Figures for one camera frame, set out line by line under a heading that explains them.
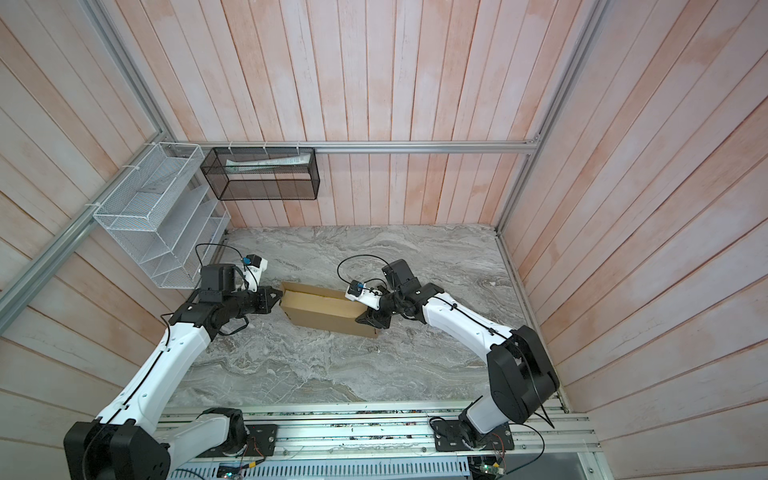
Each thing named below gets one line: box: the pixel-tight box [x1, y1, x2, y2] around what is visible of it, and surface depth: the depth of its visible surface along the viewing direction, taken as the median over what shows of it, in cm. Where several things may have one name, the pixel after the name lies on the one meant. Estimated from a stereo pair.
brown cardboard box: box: [279, 282, 380, 338], surface depth 83 cm
